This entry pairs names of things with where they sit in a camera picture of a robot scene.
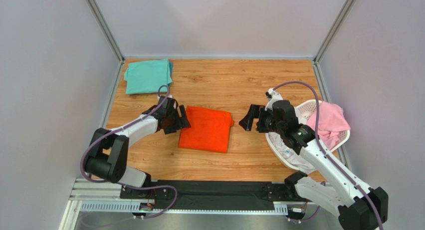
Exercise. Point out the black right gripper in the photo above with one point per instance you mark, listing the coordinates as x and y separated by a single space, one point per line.
261 118

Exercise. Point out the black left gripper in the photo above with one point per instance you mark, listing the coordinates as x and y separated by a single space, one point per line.
184 122

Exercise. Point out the orange t-shirt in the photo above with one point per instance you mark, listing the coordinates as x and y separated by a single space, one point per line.
209 130

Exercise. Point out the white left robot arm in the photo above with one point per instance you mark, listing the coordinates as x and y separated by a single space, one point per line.
107 155

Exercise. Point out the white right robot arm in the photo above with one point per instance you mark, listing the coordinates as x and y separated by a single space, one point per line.
332 176

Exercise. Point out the white laundry basket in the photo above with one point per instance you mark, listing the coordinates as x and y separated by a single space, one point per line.
306 114

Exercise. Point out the white t-shirt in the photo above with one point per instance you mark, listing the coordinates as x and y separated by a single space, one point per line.
286 155

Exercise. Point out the folded teal t-shirt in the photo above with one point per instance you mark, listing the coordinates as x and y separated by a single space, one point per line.
148 76

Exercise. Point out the black cloth mat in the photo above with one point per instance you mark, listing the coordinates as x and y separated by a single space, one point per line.
220 195

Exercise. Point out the pink t-shirt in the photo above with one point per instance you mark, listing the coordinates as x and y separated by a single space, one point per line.
331 123

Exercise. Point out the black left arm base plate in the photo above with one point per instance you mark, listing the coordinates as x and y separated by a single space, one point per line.
161 193

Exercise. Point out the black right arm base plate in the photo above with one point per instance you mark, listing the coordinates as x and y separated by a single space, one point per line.
282 193

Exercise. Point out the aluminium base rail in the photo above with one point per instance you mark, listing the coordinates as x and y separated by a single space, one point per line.
105 197

